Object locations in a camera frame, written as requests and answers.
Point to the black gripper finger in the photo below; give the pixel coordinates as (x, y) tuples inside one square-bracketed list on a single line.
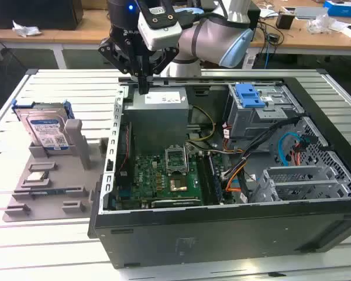
[(117, 55), (163, 60)]

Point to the hard disk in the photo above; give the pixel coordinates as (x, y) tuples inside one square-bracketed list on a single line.
[(44, 128)]

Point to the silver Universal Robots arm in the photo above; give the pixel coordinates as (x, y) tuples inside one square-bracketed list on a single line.
[(210, 38)]

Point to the wooden desk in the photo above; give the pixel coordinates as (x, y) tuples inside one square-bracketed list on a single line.
[(76, 36)]

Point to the grey power supply unit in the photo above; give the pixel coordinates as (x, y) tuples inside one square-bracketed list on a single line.
[(155, 123)]

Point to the large black box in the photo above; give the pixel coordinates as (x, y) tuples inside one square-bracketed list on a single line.
[(35, 13)]

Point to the blue drive latch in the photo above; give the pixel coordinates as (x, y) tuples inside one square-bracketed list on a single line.
[(248, 96)]

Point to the crumpled white paper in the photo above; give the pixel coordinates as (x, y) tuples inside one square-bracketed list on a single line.
[(26, 29)]

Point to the CPU socket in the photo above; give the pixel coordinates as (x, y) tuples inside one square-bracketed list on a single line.
[(175, 161)]

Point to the grey optical drive cage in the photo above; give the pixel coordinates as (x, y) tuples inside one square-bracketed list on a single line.
[(248, 120)]

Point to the green motherboard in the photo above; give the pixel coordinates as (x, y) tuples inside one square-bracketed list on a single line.
[(152, 181)]

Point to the grey parts rack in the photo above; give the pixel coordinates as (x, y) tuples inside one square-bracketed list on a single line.
[(64, 178)]

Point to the silver CPU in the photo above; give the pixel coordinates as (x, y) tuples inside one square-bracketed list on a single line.
[(37, 176)]

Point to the grey flat device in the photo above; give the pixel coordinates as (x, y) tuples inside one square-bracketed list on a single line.
[(310, 12)]

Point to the clear plastic bag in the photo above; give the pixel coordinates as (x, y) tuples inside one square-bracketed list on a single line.
[(321, 23)]

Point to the black open PC case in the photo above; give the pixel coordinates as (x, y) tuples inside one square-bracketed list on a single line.
[(222, 234)]

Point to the blue cardboard box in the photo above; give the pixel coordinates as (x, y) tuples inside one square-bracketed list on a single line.
[(343, 7)]

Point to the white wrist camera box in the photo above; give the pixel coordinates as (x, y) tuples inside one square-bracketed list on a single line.
[(161, 35)]

